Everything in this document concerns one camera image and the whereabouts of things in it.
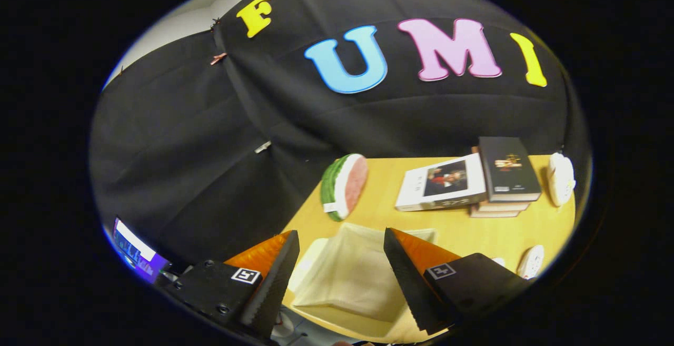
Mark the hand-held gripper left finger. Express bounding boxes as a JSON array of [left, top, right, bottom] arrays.
[[160, 230, 301, 340]]

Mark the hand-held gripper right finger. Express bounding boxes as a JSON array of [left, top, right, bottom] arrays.
[[383, 227, 531, 335]]

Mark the beige fabric storage box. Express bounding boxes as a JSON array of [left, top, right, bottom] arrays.
[[292, 222, 439, 325]]

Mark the white portrait cover book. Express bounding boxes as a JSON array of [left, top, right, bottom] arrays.
[[395, 153, 488, 212]]

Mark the watermelon slice toy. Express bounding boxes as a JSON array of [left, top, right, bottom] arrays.
[[320, 153, 369, 222]]

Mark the lit computer screen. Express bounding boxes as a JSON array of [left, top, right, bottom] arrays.
[[112, 218, 172, 283]]

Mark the black backdrop cloth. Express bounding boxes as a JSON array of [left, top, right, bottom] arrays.
[[90, 0, 590, 278]]

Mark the black cover book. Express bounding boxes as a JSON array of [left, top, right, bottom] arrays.
[[478, 136, 542, 202]]

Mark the white plush toy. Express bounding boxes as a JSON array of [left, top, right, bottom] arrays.
[[548, 153, 576, 207]]

